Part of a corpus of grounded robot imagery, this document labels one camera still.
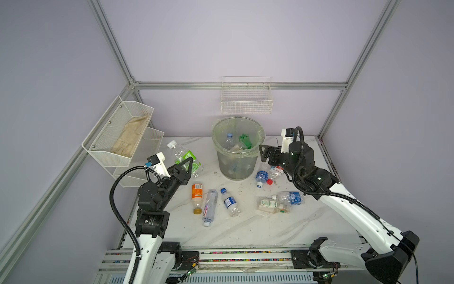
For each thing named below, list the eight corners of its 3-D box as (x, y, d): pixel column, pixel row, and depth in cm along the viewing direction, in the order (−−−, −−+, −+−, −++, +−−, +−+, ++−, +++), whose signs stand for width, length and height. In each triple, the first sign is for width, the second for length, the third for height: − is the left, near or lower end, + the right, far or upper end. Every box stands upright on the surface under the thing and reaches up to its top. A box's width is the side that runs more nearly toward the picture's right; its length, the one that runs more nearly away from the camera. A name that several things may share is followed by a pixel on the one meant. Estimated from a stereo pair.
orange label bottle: (192, 215, 88) (190, 211, 83) (193, 188, 97) (191, 184, 93) (202, 214, 88) (200, 210, 84) (202, 187, 97) (201, 183, 93)
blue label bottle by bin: (256, 188, 97) (257, 184, 93) (255, 175, 102) (256, 170, 99) (268, 188, 97) (270, 184, 93) (266, 175, 102) (268, 170, 99)
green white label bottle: (257, 213, 88) (258, 208, 84) (255, 197, 94) (256, 192, 89) (289, 213, 88) (292, 208, 84) (286, 197, 94) (289, 192, 89)
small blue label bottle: (232, 218, 87) (232, 214, 82) (218, 193, 95) (217, 189, 91) (241, 213, 88) (241, 209, 84) (226, 189, 97) (225, 184, 93)
